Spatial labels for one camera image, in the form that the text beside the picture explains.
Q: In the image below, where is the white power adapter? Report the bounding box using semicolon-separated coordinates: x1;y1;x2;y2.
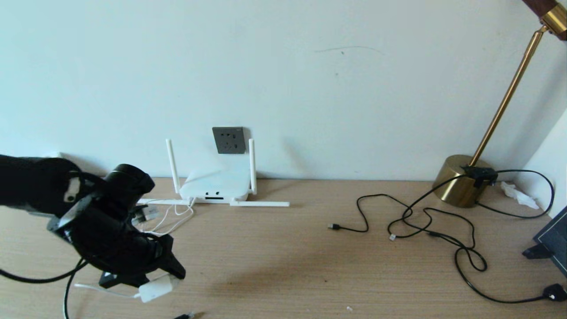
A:
139;274;181;303

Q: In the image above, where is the white router with antennas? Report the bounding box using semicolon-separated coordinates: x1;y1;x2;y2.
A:
137;139;291;208

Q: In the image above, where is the brass desk lamp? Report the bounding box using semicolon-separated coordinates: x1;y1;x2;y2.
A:
433;0;567;208

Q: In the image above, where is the black clip on lamp base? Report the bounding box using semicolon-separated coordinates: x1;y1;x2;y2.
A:
461;165;497;187

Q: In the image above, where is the crumpled white tissue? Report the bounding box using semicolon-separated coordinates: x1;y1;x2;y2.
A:
501;181;540;210

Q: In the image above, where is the dark blue box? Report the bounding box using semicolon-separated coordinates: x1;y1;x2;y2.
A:
522;206;567;277

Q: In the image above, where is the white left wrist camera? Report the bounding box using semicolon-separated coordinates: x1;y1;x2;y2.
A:
132;205;160;224

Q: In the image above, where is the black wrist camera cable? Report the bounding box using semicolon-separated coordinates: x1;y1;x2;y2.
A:
0;170;103;284

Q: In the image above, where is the grey wall socket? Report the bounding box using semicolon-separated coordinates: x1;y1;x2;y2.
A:
212;127;246;154

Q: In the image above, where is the black usb cable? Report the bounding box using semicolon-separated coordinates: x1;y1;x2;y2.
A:
328;194;477;249

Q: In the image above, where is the black cable with clear plug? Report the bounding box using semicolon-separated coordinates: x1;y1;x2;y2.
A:
388;174;470;242

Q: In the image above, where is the black lamp cable with plug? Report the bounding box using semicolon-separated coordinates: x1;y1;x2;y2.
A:
454;169;567;304

